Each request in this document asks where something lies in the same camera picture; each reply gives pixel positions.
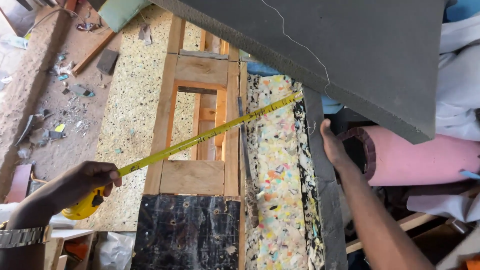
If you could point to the person's left fingers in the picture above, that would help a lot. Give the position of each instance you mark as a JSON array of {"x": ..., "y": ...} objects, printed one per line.
[{"x": 107, "y": 176}]

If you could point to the narrow grey foam slab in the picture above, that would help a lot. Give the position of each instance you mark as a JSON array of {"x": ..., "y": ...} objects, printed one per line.
[{"x": 325, "y": 210}]

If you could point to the pale wooden slat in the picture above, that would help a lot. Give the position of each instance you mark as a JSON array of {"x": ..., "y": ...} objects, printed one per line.
[{"x": 412, "y": 221}]

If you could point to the reddish brown board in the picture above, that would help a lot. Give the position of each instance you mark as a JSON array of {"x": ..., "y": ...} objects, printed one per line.
[{"x": 18, "y": 183}]

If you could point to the grey scrap piece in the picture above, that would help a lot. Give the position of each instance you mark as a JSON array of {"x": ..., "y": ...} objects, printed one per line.
[{"x": 144, "y": 34}]

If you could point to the scattered scrap litter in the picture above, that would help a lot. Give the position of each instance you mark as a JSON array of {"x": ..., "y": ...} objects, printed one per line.
[{"x": 56, "y": 131}]

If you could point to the white plastic bag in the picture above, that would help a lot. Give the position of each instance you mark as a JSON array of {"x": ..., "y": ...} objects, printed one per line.
[{"x": 114, "y": 251}]

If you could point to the light blue cloth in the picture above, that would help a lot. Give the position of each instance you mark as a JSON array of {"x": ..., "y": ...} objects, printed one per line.
[{"x": 262, "y": 69}]

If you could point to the multicolour rebonded foam slab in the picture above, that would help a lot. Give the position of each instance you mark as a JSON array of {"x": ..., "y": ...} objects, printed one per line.
[{"x": 277, "y": 157}]

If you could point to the yellow tape measure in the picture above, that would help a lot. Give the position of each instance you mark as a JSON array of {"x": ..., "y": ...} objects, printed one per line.
[{"x": 202, "y": 137}]

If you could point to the wooden furniture frame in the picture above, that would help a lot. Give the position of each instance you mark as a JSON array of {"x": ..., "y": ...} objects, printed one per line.
[{"x": 193, "y": 178}]

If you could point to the large dark grey foam sheet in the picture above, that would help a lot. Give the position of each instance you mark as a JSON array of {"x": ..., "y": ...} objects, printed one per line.
[{"x": 356, "y": 48}]

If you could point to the blue fabric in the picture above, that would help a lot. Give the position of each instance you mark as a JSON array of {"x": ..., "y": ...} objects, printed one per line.
[{"x": 463, "y": 9}]

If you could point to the beige speckled chip foam sheet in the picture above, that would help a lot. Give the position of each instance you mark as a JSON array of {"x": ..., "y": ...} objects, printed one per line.
[{"x": 127, "y": 112}]

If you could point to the pink foam roll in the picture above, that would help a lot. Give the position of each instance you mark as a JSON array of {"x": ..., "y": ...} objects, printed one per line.
[{"x": 412, "y": 157}]

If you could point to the person's left hand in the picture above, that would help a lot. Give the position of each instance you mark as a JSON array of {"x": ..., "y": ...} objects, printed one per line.
[{"x": 71, "y": 185}]

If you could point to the pale wooden stool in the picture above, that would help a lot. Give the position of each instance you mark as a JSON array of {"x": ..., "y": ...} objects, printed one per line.
[{"x": 69, "y": 240}]

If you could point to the green cushion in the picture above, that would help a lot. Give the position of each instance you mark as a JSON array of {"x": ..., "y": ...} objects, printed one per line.
[{"x": 120, "y": 13}]

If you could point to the small grey foam block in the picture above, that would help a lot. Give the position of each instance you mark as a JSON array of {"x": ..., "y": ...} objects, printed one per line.
[{"x": 107, "y": 62}]

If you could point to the white cloth piece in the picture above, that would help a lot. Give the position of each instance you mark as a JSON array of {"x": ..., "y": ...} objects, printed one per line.
[{"x": 442, "y": 206}]

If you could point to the person's right hand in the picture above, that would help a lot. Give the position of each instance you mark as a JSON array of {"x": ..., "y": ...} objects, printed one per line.
[{"x": 335, "y": 148}]

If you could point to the silver metal wristwatch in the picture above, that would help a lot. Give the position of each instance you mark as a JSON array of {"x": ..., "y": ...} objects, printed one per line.
[{"x": 22, "y": 236}]

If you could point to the loose wooden plank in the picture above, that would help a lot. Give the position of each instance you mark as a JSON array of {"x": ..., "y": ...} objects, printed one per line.
[{"x": 93, "y": 52}]

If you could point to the scratched black board panel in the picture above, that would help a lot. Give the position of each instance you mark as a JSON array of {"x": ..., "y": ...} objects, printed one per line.
[{"x": 187, "y": 236}]

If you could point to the white thread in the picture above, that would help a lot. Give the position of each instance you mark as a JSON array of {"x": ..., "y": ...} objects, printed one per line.
[{"x": 300, "y": 44}]

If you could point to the white fabric heap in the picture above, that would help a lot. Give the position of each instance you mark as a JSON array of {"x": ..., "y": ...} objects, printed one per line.
[{"x": 461, "y": 86}]

